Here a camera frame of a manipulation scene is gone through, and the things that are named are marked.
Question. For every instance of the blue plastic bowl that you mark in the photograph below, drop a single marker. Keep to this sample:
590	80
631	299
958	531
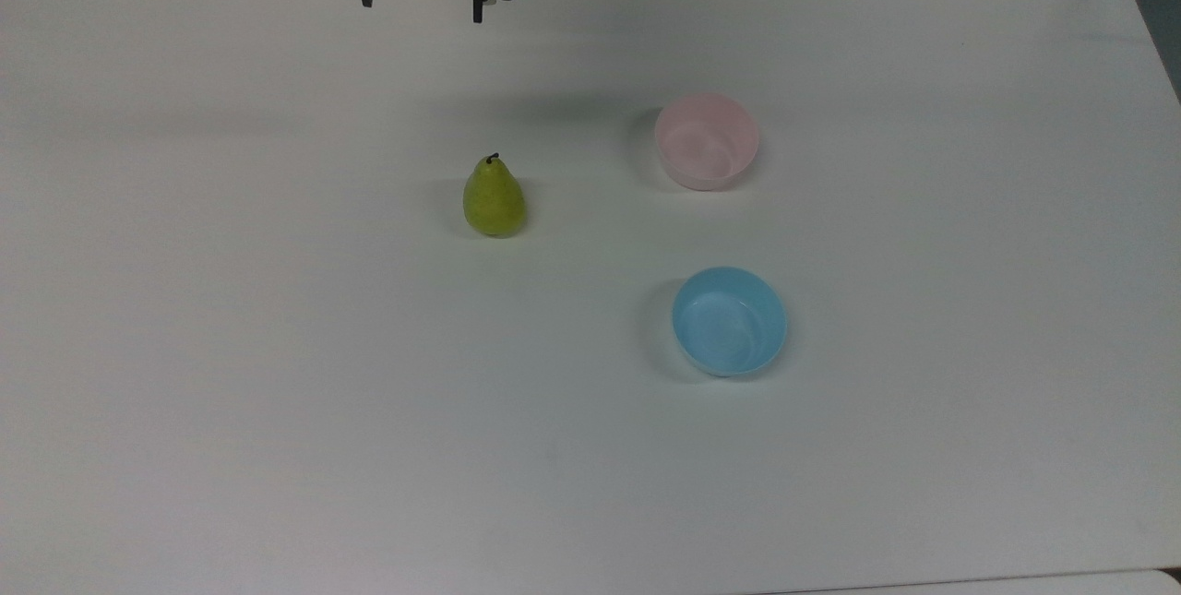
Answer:
729	321

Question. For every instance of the green pear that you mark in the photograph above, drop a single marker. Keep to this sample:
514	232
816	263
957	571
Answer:
494	199

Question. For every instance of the pink plastic bowl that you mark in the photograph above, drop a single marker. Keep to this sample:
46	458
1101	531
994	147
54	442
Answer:
707	142

